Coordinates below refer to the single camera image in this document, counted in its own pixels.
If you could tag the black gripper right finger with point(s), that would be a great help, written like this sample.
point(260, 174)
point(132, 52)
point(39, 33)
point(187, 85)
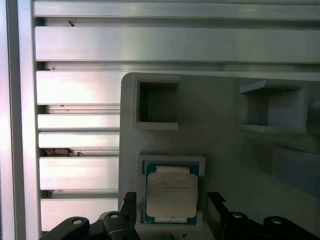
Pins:
point(237, 227)

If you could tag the silver CPU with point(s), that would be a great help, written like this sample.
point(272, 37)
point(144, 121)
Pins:
point(172, 195)

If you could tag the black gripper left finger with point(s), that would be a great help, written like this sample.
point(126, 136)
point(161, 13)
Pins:
point(128, 220)

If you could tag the grey parts rack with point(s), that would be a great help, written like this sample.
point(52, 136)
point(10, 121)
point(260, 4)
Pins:
point(225, 150)

